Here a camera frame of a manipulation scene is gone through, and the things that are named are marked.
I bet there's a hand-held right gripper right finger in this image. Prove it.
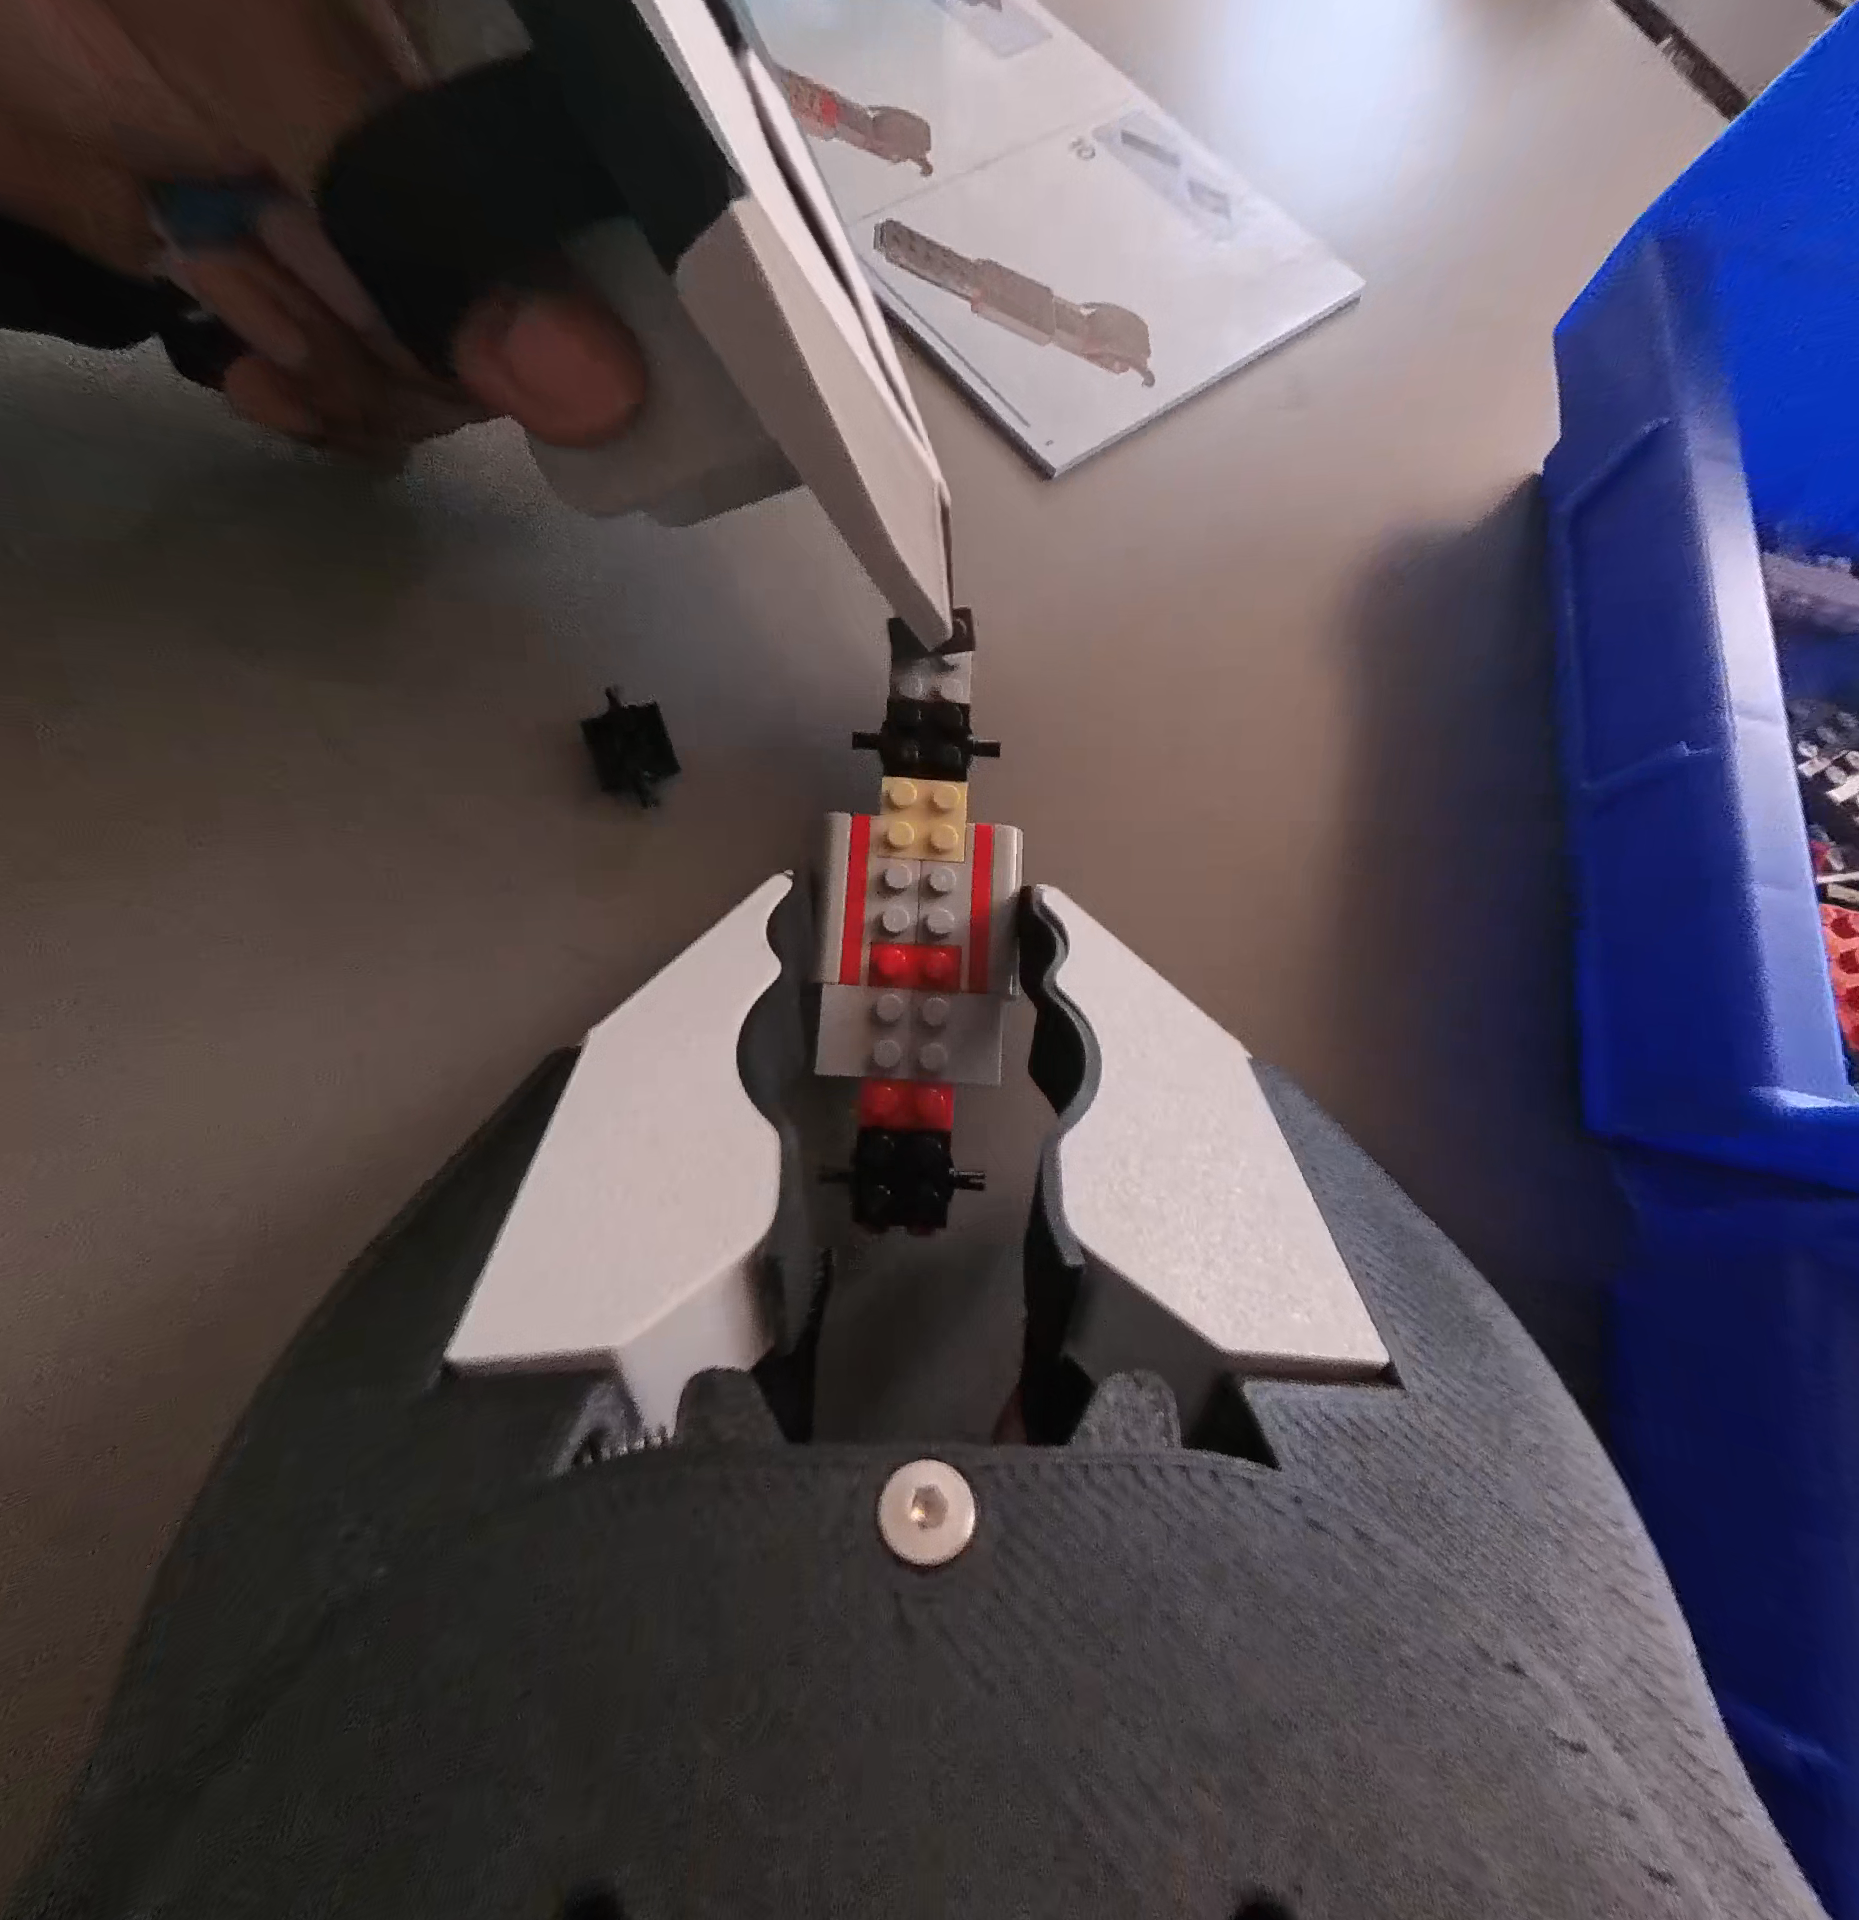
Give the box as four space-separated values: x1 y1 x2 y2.
1019 883 1395 1446

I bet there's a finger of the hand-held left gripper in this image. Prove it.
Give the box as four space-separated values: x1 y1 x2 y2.
629 0 957 602
671 195 973 650

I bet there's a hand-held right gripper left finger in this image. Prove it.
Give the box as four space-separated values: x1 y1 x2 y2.
445 871 825 1412

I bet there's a grey red toy brick model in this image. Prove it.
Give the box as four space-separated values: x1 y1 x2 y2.
815 607 1021 1236

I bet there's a person's left forearm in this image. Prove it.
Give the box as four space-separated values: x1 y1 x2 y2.
0 203 233 385

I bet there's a grey-brown desk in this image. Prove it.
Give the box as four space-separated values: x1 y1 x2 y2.
0 0 1859 1802

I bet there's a person's left hand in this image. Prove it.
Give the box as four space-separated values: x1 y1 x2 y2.
0 0 645 457

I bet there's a brick instruction booklet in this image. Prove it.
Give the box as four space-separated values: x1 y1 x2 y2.
749 0 1365 481

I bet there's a blue plastic bin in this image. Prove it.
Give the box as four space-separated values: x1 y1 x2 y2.
1542 0 1859 1920

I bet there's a pile of mixed toy bricks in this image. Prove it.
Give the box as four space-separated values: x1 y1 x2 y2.
1760 541 1859 1110

